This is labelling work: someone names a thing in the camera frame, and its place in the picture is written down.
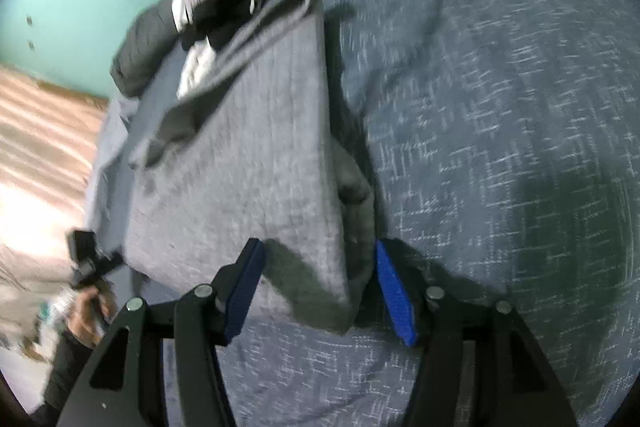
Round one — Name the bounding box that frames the pink curtain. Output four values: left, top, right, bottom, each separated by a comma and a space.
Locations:
0, 64, 111, 288

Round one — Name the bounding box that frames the white plastic bag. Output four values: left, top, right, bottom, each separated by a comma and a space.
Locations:
37, 287, 78, 338

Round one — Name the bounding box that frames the grey sweater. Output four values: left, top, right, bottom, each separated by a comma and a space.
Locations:
122, 0, 376, 335

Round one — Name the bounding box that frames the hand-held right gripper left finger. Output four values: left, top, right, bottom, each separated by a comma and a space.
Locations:
57, 237, 266, 427

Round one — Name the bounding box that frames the person's left hand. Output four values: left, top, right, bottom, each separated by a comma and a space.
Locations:
67, 287, 117, 348

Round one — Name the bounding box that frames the wooden window frame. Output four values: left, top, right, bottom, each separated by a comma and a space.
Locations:
37, 79, 111, 108

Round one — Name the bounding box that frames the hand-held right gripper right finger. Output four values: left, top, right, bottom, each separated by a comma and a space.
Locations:
375, 239, 576, 427

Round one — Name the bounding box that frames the white garment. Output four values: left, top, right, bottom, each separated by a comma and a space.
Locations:
177, 44, 221, 100

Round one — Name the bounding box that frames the blue bed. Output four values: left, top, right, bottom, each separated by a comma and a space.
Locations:
85, 0, 640, 427

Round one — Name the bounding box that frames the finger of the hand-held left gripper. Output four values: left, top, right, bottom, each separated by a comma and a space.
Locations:
96, 249, 123, 273

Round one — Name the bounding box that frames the person's left forearm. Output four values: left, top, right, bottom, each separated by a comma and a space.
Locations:
30, 336, 101, 427

